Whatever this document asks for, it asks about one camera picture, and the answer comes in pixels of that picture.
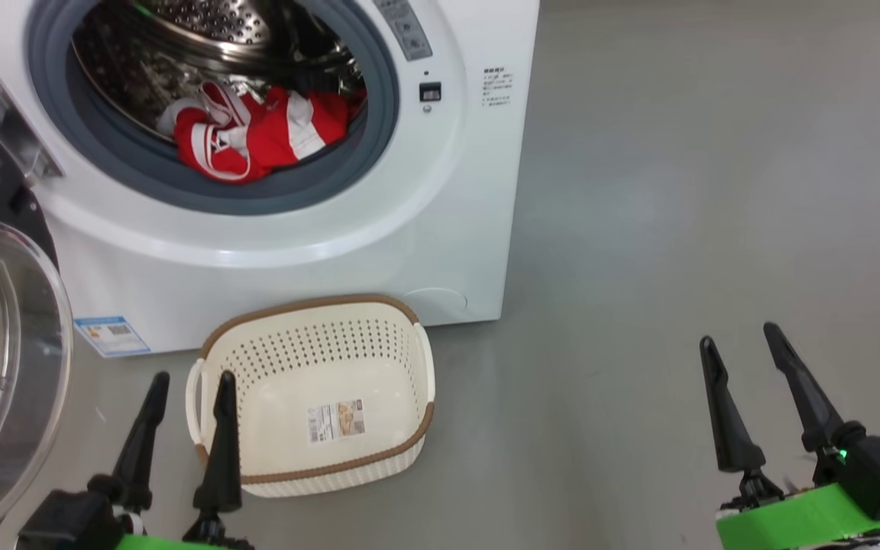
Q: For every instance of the blue energy label sticker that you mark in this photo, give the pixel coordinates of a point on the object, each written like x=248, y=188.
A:
x=113, y=336

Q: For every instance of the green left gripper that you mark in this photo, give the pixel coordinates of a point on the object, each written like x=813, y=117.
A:
x=180, y=541

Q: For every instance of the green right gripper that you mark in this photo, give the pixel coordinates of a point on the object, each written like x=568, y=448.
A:
x=791, y=519

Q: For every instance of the cream basket with brown rim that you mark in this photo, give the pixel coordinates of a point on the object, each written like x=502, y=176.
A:
x=310, y=367

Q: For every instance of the red and white garment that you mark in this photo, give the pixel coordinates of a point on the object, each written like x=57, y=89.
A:
x=264, y=137

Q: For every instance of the white front-load washing machine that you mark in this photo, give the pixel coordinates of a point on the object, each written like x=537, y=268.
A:
x=425, y=229

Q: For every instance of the black-rimmed glass washer door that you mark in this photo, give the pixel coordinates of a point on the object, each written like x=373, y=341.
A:
x=4, y=367

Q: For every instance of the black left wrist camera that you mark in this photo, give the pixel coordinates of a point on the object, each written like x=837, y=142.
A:
x=66, y=523

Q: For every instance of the printed food package label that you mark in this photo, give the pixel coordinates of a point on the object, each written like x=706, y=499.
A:
x=336, y=422

